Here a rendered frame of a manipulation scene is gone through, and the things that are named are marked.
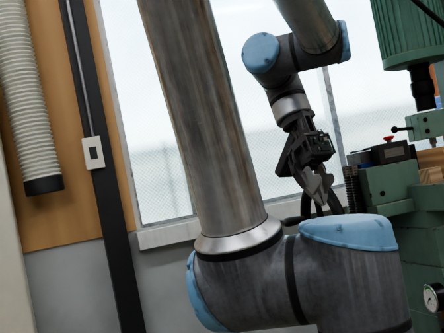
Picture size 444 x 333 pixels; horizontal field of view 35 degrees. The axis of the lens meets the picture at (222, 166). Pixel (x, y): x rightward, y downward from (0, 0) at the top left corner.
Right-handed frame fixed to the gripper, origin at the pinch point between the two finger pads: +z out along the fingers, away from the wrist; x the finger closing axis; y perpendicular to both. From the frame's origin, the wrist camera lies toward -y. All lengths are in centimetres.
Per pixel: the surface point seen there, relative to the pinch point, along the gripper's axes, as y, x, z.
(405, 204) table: 4.3, 20.5, 4.6
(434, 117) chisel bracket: 7.0, 39.8, -17.0
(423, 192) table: 10.3, 20.8, 4.5
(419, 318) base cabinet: -13.0, 27.9, 28.1
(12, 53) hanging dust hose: -107, -28, -116
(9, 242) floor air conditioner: -126, -37, -47
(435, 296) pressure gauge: 8.0, 14.1, 27.2
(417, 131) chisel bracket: 3.6, 36.0, -15.1
